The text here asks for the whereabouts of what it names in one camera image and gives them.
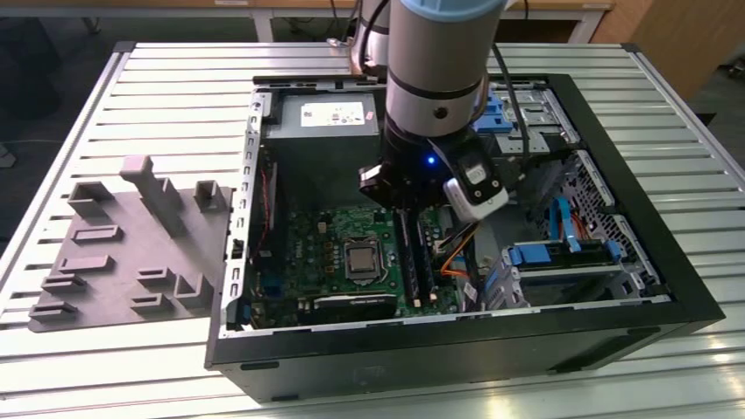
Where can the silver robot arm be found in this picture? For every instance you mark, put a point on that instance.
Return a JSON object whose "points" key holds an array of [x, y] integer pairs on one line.
{"points": [[436, 65]]}

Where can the dark RAM stick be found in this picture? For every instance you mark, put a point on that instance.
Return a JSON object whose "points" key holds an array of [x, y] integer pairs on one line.
{"points": [[430, 270]]}

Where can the grey power supply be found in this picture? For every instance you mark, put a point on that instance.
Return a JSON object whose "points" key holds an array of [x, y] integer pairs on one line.
{"points": [[321, 144]]}

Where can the blue drive carrier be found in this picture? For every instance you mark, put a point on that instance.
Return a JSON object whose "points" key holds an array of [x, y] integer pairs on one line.
{"points": [[495, 124]]}

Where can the silver CPU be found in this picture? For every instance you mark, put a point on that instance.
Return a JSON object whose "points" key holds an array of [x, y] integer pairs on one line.
{"points": [[362, 259]]}

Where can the green motherboard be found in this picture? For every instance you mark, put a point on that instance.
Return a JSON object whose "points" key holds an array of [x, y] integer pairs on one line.
{"points": [[309, 244]]}

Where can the CPU socket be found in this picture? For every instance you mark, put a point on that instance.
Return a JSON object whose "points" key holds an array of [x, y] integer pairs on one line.
{"points": [[362, 275]]}

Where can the hard disk in blue carrier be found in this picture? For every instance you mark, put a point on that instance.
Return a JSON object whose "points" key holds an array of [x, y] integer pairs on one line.
{"points": [[536, 255]]}

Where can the black graphics card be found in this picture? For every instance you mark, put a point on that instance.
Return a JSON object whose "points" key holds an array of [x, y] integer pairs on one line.
{"points": [[350, 305]]}

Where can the black PC case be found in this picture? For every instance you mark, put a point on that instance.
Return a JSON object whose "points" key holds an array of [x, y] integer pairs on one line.
{"points": [[407, 362]]}

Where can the grey parts rack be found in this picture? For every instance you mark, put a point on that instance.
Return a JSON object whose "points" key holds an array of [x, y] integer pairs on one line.
{"points": [[134, 244]]}

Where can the wooden top desk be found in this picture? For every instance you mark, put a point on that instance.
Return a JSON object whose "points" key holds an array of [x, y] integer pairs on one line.
{"points": [[588, 6]]}

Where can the wooden cabinet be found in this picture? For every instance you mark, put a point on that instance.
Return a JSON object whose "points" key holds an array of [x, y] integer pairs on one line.
{"points": [[670, 43]]}

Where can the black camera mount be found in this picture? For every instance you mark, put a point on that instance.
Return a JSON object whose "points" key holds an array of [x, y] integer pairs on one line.
{"points": [[466, 150]]}

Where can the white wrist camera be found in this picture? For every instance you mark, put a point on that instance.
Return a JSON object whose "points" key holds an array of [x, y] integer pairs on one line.
{"points": [[478, 209]]}

